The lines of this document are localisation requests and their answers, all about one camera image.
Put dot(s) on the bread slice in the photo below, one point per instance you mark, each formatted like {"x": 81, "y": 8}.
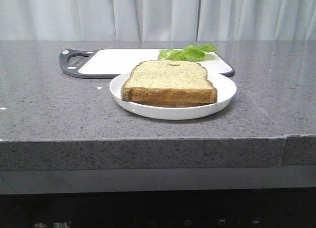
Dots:
{"x": 173, "y": 103}
{"x": 169, "y": 80}

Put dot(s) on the white round plate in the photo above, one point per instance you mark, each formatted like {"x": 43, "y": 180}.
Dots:
{"x": 226, "y": 91}

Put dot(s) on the white grey cutting board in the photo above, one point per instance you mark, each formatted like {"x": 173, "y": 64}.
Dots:
{"x": 103, "y": 64}

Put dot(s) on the green lettuce leaf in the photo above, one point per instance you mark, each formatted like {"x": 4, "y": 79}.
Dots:
{"x": 192, "y": 53}

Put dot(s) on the black appliance control panel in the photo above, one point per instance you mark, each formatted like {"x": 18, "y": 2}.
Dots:
{"x": 271, "y": 208}

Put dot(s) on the white curtain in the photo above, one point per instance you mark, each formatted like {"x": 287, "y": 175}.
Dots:
{"x": 157, "y": 20}

